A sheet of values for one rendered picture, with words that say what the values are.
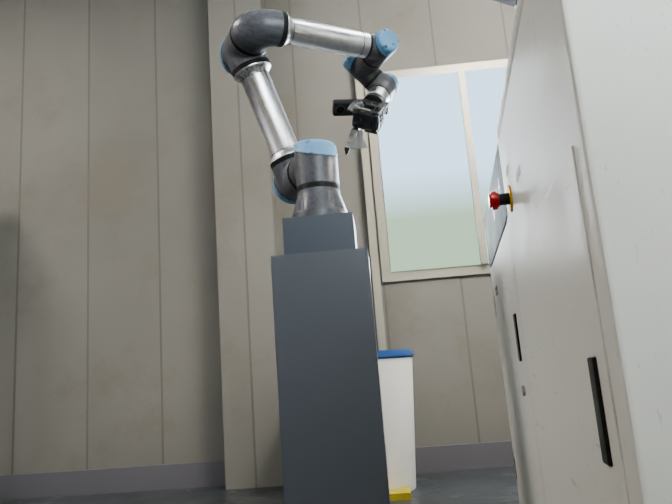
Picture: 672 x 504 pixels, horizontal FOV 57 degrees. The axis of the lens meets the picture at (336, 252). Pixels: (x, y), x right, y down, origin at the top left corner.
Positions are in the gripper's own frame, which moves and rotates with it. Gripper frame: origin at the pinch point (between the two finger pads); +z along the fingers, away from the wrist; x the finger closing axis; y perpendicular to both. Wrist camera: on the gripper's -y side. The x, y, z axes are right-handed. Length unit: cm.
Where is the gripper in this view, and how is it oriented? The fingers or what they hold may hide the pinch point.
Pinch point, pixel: (345, 132)
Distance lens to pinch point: 181.9
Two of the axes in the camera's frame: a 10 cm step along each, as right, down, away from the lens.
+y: 9.3, 2.8, -2.4
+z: -3.7, 6.2, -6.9
